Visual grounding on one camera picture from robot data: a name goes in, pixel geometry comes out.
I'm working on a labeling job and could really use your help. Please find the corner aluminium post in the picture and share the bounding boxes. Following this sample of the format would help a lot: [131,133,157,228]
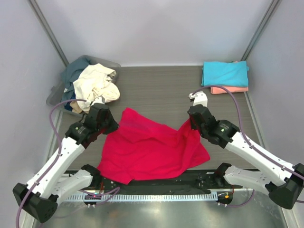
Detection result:
[240,0,282,61]
[28,0,69,66]

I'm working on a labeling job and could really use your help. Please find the right corner aluminium post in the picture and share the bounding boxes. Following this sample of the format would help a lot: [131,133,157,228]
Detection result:
[240,0,282,61]

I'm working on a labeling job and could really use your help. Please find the grey-blue t shirt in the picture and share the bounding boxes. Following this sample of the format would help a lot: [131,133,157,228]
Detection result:
[60,57,91,102]

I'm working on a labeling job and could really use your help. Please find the left corner aluminium post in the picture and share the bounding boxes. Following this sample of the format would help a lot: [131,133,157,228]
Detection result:
[28,0,69,66]

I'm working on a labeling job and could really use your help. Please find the slotted cable duct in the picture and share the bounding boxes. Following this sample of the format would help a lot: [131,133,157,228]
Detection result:
[65,192,218,203]

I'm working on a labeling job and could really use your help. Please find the cream white t shirt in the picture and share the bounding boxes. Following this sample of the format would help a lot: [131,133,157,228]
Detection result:
[73,63,120,103]

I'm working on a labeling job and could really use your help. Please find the tan t shirt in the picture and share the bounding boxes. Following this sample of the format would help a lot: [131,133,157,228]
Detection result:
[70,100,91,114]

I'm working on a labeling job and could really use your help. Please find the dark blue t shirt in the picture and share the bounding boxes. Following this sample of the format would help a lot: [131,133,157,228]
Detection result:
[64,92,76,112]

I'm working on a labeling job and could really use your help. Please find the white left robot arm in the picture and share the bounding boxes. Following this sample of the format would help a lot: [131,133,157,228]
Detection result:
[12,103,118,223]

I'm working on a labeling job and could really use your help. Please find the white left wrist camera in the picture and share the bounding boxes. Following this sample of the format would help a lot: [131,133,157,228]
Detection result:
[90,96,105,106]

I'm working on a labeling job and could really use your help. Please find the folded salmon t shirt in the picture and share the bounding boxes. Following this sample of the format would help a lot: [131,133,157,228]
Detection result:
[210,86,248,95]

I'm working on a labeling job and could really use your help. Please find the folded turquoise t shirt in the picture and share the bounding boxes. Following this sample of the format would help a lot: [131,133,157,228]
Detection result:
[201,61,249,87]

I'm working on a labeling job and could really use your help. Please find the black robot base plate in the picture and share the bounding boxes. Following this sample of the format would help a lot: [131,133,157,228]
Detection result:
[61,169,238,194]

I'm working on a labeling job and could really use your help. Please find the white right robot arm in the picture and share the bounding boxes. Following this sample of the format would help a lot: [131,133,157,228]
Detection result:
[188,104,304,209]

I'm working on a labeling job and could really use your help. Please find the red pink t shirt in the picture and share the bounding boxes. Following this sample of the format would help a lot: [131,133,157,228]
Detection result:
[97,108,210,184]

